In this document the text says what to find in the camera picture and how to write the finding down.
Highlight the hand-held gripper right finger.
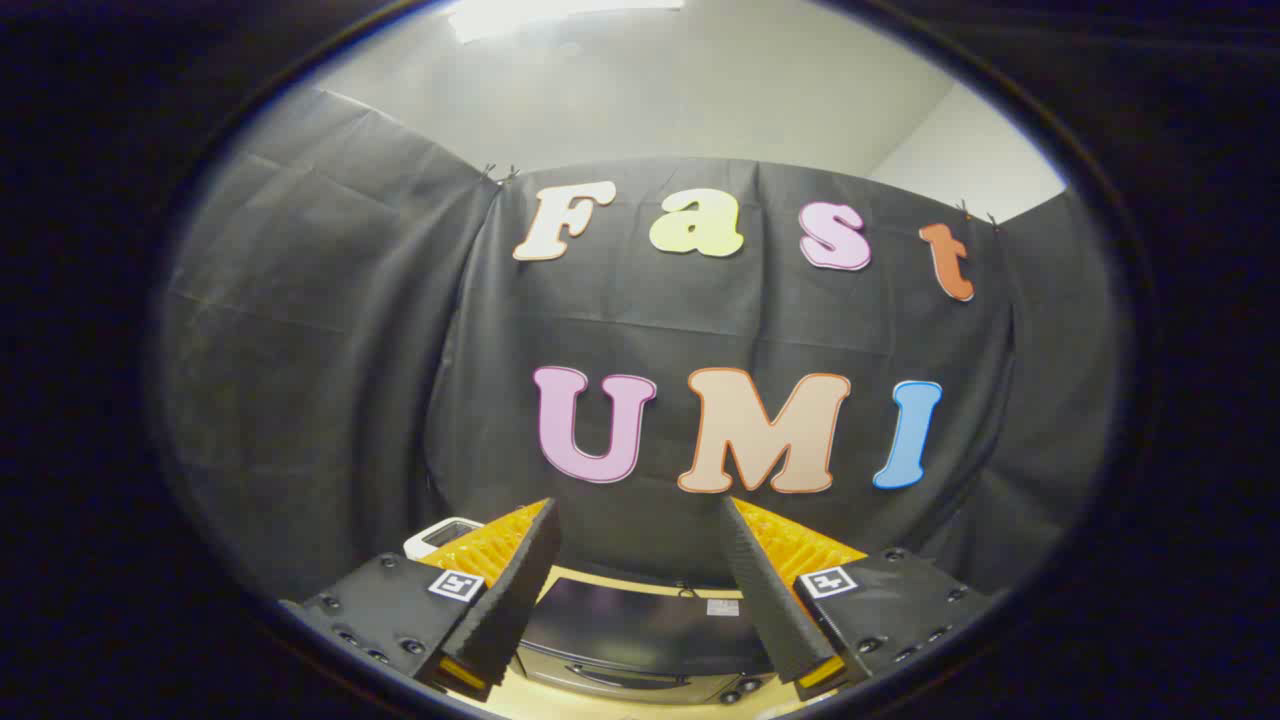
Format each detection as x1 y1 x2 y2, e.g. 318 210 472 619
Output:
718 495 1001 701

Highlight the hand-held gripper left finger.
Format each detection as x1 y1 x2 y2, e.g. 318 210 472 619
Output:
280 497 563 703

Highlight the black toaster oven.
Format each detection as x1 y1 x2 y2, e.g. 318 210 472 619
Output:
515 575 781 706

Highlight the white bread toaster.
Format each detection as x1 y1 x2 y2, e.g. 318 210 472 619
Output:
403 517 484 561

